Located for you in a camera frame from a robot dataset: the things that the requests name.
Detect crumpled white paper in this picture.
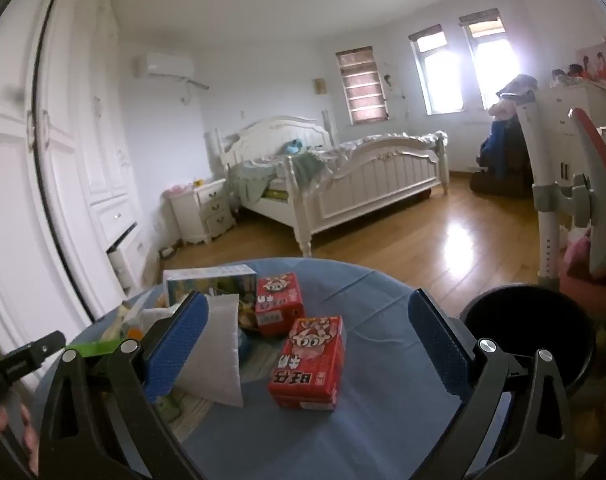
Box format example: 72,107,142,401
118,302,176,341

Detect white bed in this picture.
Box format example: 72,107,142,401
215,115,451,257

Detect person's left hand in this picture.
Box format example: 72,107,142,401
0,402,40,476

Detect red and grey chair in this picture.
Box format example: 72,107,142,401
568,107,606,281

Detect white wardrobe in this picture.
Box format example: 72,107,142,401
0,0,150,396

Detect window with striped blind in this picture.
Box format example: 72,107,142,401
335,47,389,125

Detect blue tablecloth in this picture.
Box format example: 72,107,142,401
30,256,514,480

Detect white plastic packet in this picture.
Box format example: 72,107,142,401
175,294,245,408

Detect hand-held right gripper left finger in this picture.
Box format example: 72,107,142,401
37,290,210,480

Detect white dresser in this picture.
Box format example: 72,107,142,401
535,80,606,196

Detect green wrapper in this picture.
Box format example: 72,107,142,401
66,340,126,359

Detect red and olive clothing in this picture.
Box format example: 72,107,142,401
558,230,606,461

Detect blue and white box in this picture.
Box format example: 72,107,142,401
163,264,258,311

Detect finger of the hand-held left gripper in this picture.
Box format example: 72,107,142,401
0,330,67,376

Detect dark pile of clothes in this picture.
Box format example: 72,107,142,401
470,74,540,200

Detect green blanket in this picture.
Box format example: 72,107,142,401
230,152,325,207

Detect black trash bin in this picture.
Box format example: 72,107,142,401
459,285,598,401

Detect white nightstand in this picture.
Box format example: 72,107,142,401
169,178,236,246

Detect bright window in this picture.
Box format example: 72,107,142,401
459,8,521,111
408,24,464,115

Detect wall poster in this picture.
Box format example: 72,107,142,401
575,42,606,86

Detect white air conditioner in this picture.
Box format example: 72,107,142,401
134,51,210,92

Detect large red drink carton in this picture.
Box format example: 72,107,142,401
268,316,346,412

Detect colourful snack wrappers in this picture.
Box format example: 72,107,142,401
235,295,260,335

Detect small red drink carton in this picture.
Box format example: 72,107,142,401
254,273,305,338

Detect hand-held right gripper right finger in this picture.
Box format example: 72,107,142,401
408,287,576,480

